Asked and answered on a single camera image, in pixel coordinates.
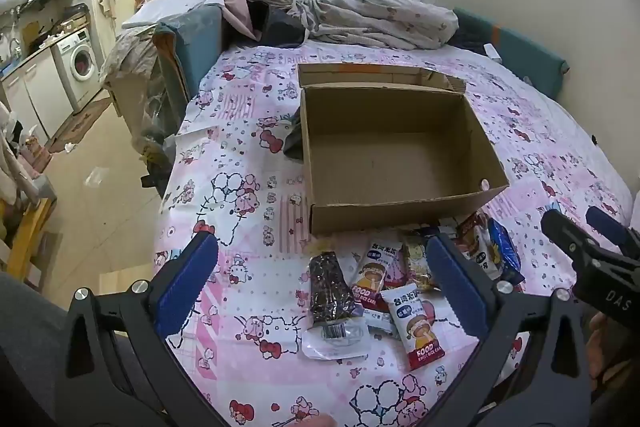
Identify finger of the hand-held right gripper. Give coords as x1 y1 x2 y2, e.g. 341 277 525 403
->
541 209 608 275
586 206 640 253

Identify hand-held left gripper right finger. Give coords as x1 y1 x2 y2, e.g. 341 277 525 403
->
417 233 595 427

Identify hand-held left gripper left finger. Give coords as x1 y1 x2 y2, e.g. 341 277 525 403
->
61 232 236 427

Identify rice cake packet red bottom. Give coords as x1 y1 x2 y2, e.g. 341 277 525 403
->
381 284 448 370
457 212 503 280
350 239 406 333

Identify yellow snack packet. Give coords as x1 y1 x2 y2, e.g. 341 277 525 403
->
402 237 436 293

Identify dark blue snack packet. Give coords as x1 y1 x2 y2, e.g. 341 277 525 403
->
487 219 526 285

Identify dark snack bar clear wrapper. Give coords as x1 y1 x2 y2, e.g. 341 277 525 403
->
302 249 371 360

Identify brown cardboard box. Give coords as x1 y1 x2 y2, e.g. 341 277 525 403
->
297 63 511 237

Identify person's right hand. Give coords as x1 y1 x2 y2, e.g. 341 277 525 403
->
586 314 640 388

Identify beige wooden board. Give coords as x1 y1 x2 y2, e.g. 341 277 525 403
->
99 263 156 338

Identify pink cartoon printed bed sheet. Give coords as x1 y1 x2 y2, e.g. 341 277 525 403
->
152 42 633 427

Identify yellow wooden chair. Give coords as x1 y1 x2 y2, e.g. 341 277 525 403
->
0 194 56 280

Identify person's grey pants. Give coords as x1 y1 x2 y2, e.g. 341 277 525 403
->
0 274 166 427

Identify clear plastic bag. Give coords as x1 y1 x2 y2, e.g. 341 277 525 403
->
135 72 176 158

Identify teal padded headboard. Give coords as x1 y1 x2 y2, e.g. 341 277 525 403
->
452 7 571 100

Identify brown doormat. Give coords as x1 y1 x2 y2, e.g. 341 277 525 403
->
47 97 113 152

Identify beige floral cloth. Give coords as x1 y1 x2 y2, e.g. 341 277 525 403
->
102 29 161 88

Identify white kitchen cabinet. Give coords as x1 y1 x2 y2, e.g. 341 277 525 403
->
0 44 76 145

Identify white washing machine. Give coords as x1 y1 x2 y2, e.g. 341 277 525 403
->
51 29 101 112

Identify pink cloth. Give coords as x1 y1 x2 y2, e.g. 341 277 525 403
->
220 0 256 42

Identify crumpled floral duvet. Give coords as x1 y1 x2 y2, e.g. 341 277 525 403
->
252 0 460 52

